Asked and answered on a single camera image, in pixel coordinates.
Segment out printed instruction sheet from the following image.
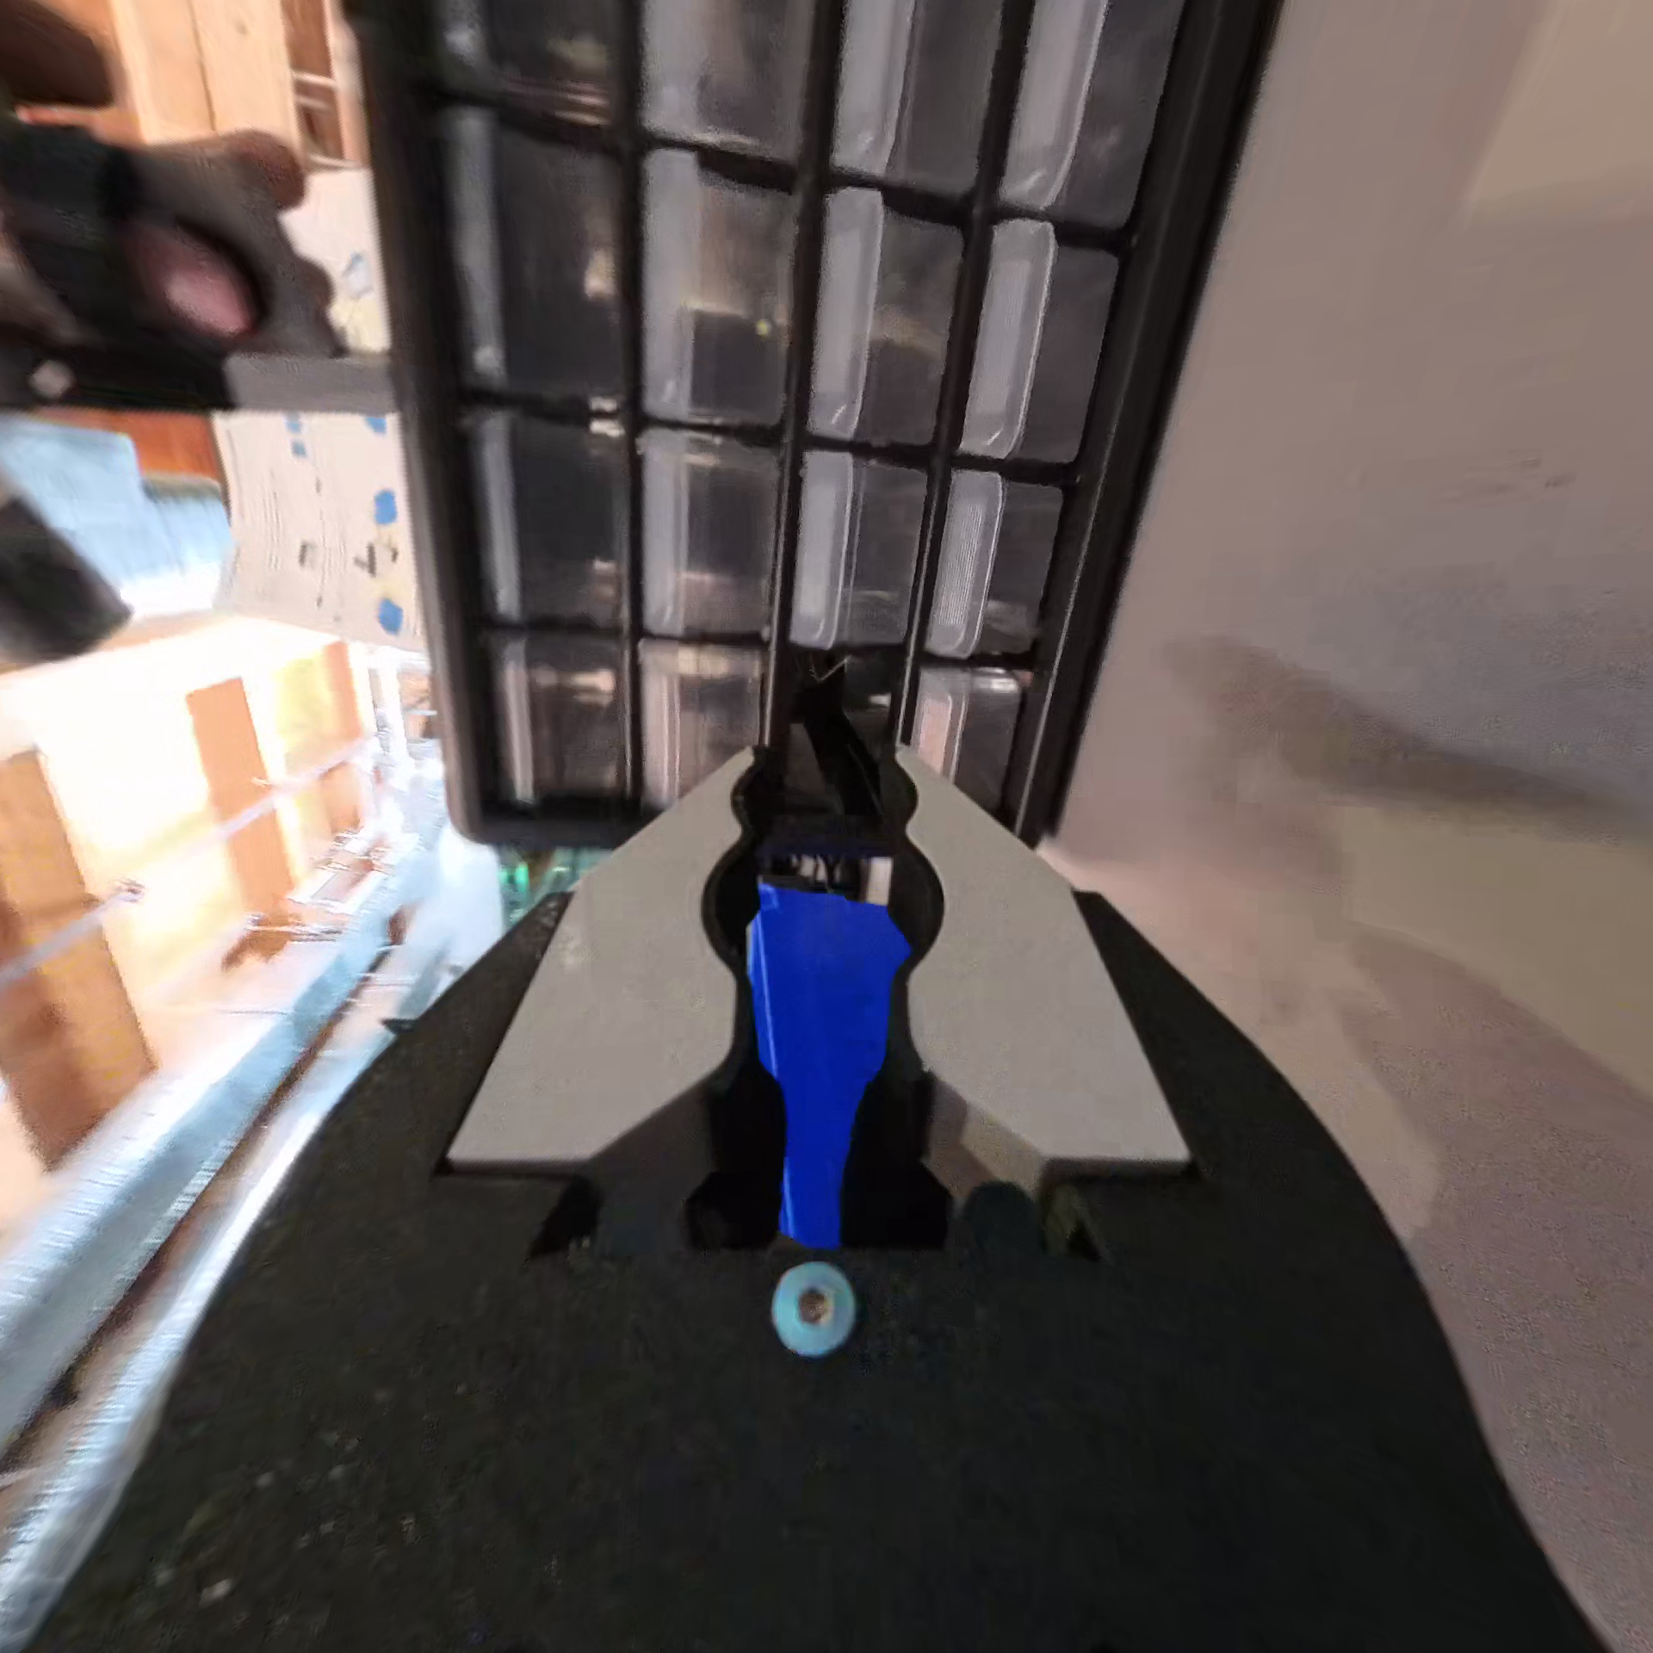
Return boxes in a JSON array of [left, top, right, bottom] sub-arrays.
[[212, 167, 431, 647]]

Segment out person's right hand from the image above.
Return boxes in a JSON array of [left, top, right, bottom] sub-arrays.
[[136, 130, 311, 340]]

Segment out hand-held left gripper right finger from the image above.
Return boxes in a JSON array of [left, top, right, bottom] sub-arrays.
[[846, 746, 1192, 1252]]

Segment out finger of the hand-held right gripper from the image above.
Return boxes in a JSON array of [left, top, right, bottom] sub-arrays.
[[222, 354, 399, 419]]

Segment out blue plastic bin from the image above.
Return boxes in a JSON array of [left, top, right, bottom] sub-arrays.
[[746, 878, 917, 1252]]

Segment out set of clear drawers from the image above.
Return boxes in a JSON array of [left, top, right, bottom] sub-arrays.
[[439, 0, 1183, 819]]

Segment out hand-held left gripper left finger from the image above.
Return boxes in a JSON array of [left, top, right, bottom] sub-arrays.
[[443, 750, 789, 1252]]

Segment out black drawer cabinet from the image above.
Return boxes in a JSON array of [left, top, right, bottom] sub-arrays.
[[348, 0, 1287, 854]]

